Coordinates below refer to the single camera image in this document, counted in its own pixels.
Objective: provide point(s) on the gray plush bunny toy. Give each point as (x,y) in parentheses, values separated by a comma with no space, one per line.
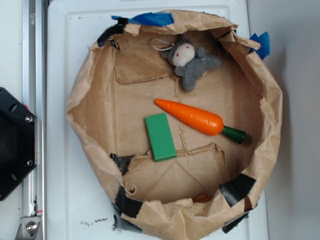
(189,63)

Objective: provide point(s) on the green wooden block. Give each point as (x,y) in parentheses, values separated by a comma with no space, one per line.
(160,137)

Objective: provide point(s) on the orange toy carrot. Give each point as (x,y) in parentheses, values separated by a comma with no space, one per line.
(201,120)

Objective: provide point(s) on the brown paper bag bin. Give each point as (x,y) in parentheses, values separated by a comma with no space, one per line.
(115,91)

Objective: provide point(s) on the small orange object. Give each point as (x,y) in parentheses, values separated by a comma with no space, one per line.
(203,198)

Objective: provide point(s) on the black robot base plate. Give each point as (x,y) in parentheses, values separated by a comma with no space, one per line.
(17,143)

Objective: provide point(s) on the aluminum frame rail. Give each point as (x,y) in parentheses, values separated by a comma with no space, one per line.
(34,96)

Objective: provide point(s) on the metal corner bracket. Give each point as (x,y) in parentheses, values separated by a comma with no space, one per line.
(28,228)

